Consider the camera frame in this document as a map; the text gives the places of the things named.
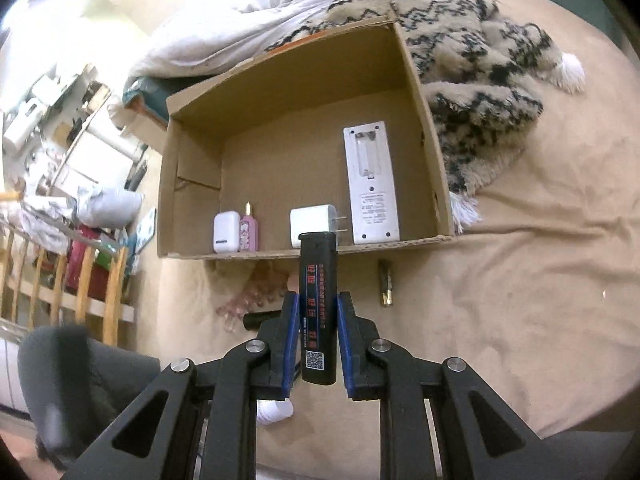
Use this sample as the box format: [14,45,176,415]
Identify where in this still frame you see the red bag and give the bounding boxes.
[67,225,101,291]

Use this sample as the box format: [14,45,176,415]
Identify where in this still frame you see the brown cardboard box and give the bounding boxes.
[156,15,457,261]

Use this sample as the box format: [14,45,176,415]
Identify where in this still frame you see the yellow wooden chair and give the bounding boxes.
[0,230,136,346]

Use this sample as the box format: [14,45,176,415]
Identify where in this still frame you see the black and cream patterned blanket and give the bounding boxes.
[265,0,587,233]

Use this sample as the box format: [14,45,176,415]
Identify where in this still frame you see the black rectangular device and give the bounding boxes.
[298,232,338,387]

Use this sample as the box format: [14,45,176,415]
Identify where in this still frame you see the dark gold cylindrical tube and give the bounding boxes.
[377,260,395,307]

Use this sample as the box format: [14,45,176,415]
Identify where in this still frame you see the white duvet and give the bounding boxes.
[111,0,441,126]

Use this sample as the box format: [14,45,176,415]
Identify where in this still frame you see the white hanging clothes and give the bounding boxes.
[0,195,81,256]

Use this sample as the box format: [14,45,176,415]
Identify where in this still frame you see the pink perfume bottle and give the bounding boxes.
[239,202,261,252]

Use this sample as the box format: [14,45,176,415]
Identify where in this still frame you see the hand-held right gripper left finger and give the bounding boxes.
[65,290,301,480]

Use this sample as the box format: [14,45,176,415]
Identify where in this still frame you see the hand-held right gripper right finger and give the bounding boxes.
[336,290,581,480]

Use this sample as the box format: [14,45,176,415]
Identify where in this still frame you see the white remote control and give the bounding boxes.
[343,120,402,245]

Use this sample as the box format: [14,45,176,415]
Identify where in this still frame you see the grey stuffed bag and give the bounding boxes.
[75,185,143,228]

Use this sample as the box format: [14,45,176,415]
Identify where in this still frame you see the white bathroom scale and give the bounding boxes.
[137,207,158,251]

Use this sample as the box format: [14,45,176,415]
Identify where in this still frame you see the white earbuds case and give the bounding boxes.
[213,211,242,254]

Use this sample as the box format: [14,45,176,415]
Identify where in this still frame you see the white charger plug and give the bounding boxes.
[290,204,348,250]

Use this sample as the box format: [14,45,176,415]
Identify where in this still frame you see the person's grey trouser leg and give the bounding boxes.
[17,325,166,471]

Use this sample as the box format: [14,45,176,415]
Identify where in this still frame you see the bed with beige sheet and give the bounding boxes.
[135,0,640,480]

